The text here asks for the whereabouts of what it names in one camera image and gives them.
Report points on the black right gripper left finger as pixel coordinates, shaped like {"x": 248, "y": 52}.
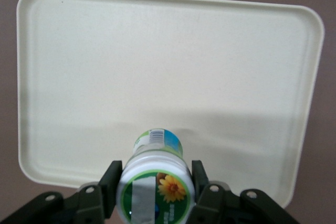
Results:
{"x": 86, "y": 200}

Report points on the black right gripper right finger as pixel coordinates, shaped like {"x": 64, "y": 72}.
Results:
{"x": 218, "y": 203}

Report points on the green gum bottle white lid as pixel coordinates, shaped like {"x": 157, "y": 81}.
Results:
{"x": 157, "y": 179}

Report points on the cream plastic tray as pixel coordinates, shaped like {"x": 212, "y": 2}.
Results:
{"x": 157, "y": 64}

